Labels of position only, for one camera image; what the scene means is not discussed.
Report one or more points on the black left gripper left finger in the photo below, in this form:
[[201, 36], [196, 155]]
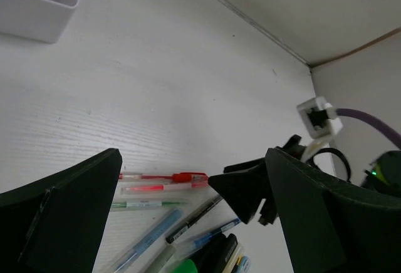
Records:
[[56, 224]]

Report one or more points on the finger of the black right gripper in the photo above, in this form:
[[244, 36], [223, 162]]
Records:
[[246, 187]]

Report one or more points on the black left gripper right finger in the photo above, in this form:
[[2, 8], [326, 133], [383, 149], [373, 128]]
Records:
[[330, 225]]

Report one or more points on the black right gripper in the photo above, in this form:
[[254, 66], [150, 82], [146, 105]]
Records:
[[384, 175]]

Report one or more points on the red capped gel pen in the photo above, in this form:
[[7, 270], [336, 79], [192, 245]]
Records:
[[181, 177]]

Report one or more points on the red clear gel pen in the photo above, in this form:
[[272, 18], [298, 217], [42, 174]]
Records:
[[168, 187]]

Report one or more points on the green clear gel pen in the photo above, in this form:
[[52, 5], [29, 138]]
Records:
[[146, 204]]

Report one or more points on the light blue pen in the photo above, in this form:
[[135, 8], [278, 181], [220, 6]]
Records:
[[136, 250]]

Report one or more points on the black marker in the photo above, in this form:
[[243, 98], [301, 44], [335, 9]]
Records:
[[220, 255]]

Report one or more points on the blue clear gel pen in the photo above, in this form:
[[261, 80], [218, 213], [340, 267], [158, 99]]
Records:
[[192, 245]]

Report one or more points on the black thin pen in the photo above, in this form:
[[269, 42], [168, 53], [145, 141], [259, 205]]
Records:
[[192, 219]]

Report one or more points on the white divided organizer container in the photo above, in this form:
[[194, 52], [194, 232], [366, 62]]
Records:
[[40, 20]]

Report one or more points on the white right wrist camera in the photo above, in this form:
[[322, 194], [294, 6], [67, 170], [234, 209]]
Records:
[[319, 118]]

